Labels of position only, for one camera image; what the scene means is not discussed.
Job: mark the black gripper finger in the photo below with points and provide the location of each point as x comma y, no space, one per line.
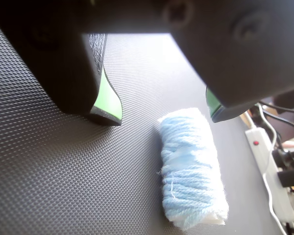
63,73
240,54

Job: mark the light blue yarn block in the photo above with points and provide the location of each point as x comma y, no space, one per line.
191,166

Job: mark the large dark grey mat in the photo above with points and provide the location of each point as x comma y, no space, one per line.
88,176

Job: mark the black power plug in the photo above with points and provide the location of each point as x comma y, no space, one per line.
287,169

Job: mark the white power strip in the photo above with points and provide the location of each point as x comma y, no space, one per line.
272,176

